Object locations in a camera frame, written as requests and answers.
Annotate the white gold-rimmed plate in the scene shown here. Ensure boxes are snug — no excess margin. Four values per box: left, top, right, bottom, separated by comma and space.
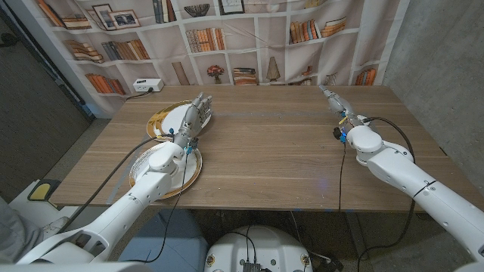
129, 142, 203, 200
146, 100, 213, 143

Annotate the printed bookshelf backdrop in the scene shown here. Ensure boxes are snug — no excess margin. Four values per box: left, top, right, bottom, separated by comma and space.
5, 0, 412, 119

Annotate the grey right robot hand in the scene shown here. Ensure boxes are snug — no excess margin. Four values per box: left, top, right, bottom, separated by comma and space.
318, 84, 364, 131

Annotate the yellow and black foot pedal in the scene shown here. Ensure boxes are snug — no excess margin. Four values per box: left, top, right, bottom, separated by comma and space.
26, 179, 61, 202

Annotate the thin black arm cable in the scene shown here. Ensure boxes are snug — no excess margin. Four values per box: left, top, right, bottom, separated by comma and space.
337, 142, 347, 212
120, 147, 190, 264

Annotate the black torso cable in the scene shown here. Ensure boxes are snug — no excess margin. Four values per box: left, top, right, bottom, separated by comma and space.
221, 225, 259, 264

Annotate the grey table leg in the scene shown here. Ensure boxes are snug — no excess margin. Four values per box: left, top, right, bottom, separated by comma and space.
346, 212, 370, 261

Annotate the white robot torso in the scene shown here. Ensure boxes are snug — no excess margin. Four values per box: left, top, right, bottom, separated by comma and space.
203, 225, 314, 272

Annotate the white power strip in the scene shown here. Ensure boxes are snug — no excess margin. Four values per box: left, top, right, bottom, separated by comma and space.
132, 78, 165, 93

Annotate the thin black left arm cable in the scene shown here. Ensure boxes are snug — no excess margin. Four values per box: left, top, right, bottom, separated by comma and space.
120, 147, 190, 264

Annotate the black power strip cord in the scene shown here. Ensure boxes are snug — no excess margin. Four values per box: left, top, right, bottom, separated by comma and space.
124, 87, 155, 101

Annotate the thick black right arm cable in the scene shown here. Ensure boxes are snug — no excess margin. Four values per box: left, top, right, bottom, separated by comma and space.
356, 116, 417, 272

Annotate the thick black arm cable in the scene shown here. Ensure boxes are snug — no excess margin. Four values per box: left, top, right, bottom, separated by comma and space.
356, 116, 417, 272
57, 134, 175, 233

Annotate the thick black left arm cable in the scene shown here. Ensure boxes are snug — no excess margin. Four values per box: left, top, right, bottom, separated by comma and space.
57, 134, 175, 233

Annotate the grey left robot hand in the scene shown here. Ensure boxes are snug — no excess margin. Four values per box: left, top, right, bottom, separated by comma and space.
173, 91, 213, 149

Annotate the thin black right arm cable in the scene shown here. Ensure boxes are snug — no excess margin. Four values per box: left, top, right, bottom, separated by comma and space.
337, 142, 347, 212

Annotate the person in grey trousers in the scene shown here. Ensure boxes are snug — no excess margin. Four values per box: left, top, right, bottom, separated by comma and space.
0, 196, 71, 264

